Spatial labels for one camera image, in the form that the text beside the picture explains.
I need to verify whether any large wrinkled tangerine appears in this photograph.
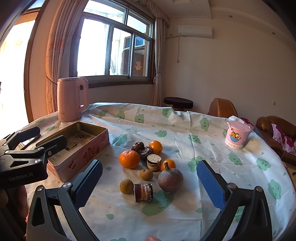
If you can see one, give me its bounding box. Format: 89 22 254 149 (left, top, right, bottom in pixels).
118 150 140 169

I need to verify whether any dark water chestnut front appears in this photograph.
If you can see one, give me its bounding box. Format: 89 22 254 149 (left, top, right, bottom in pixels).
139 147 154 161

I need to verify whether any dark water chestnut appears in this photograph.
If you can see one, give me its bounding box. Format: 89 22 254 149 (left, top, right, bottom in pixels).
139 147 154 161
131 142 145 153

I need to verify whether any brown round fruit with stem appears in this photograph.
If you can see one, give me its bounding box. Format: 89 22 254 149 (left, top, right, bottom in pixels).
158 162 184 193

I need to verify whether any small orange front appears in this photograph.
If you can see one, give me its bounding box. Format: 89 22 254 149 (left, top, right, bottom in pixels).
161 159 176 172

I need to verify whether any small orange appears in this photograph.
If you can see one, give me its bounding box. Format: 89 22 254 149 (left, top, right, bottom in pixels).
149 141 163 155
161 159 176 172

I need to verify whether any small orange back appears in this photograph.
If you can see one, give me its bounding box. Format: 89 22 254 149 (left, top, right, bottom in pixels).
149 141 163 155

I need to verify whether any dark water chestnut back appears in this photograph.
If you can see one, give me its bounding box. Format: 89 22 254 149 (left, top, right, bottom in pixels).
131 142 145 153

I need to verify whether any person's left hand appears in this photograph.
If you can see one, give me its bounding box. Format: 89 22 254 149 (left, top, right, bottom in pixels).
1 186 29 240

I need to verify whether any person's right hand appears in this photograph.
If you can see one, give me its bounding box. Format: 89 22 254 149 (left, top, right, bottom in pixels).
145 235 161 241

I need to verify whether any pink metal tin box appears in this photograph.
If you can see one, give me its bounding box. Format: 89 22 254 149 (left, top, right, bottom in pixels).
36 121 109 182

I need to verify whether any pink electric kettle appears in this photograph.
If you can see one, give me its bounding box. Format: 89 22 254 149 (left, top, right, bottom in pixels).
57 77 89 123

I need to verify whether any pink floral cushion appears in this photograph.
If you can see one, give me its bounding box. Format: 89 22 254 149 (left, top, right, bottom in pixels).
271 123 295 156

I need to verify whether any pink cartoon cup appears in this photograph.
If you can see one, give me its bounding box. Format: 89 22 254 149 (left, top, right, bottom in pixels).
225 120 251 150

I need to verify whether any cloud pattern tablecloth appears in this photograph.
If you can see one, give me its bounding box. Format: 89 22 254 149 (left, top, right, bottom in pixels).
14 102 293 241

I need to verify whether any pink left curtain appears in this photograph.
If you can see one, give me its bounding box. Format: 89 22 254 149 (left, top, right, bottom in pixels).
45 1 88 114

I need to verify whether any pink curtain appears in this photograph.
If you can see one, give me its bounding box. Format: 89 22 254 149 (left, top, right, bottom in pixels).
133 0 170 106
45 1 88 114

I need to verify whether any black round stool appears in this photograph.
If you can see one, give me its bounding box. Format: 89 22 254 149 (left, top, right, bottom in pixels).
164 97 194 111

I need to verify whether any pink right curtain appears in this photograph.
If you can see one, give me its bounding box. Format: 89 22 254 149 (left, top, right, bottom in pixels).
133 0 170 106

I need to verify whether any white air conditioner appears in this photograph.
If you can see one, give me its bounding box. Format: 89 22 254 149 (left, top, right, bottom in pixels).
178 25 213 39

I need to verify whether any window with frame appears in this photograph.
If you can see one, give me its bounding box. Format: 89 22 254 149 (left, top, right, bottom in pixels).
69 1 155 88

